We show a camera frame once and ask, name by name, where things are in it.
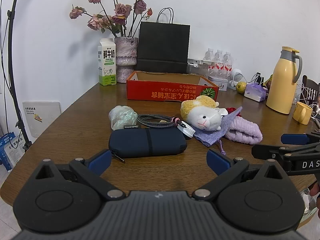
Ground purple tissue pack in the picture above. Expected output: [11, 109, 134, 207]
[244, 82, 268, 102]

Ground blue white paper packets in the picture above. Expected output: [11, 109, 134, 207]
[0, 131, 28, 173]

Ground black light stand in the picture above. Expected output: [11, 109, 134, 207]
[0, 0, 33, 153]

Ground navy zipper pouch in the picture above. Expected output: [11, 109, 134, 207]
[108, 127, 187, 164]

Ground iridescent plastic bag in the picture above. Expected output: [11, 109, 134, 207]
[108, 105, 138, 131]

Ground small white desk fan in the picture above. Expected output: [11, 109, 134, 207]
[229, 69, 247, 88]

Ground yellow white plush toy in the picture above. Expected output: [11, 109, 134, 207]
[180, 95, 227, 132]

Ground black paper bag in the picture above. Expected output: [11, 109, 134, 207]
[136, 7, 190, 75]

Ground bunch of dried roses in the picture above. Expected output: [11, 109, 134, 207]
[69, 0, 153, 38]

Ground yellow thermos jug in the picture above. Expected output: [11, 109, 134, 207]
[266, 46, 303, 115]

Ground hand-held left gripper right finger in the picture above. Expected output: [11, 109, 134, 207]
[191, 149, 288, 202]

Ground green yellow apple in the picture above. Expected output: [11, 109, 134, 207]
[236, 81, 248, 94]

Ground purple drawstring pouch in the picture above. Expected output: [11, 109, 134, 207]
[194, 106, 243, 155]

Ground floral tin box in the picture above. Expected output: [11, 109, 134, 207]
[208, 75, 228, 91]

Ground person's right forearm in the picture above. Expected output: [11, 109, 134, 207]
[309, 182, 320, 198]

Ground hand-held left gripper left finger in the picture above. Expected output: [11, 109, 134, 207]
[33, 149, 127, 202]

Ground red fabric ornament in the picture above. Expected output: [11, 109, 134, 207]
[226, 107, 247, 117]

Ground braided cable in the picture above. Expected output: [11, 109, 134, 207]
[137, 114, 183, 130]

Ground white round cap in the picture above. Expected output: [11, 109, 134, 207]
[177, 121, 196, 138]

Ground red cardboard box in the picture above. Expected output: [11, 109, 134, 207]
[126, 70, 219, 103]

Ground white board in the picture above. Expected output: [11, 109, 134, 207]
[22, 101, 62, 138]

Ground white charger cable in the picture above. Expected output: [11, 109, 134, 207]
[247, 72, 265, 86]

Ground colourful snack packet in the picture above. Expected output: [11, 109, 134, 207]
[264, 74, 274, 90]

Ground yellow mug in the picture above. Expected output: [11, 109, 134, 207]
[292, 102, 313, 125]

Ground clear container of seeds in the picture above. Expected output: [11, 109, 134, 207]
[187, 58, 210, 77]

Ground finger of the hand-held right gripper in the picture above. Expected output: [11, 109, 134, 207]
[251, 143, 288, 161]
[280, 131, 320, 146]

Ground lavender towel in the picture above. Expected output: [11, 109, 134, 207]
[224, 119, 263, 145]

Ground white cable bundle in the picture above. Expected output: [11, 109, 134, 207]
[294, 80, 320, 118]

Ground white green milk carton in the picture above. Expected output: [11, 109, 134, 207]
[97, 38, 117, 86]

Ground purple textured vase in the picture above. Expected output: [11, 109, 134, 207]
[114, 37, 139, 83]

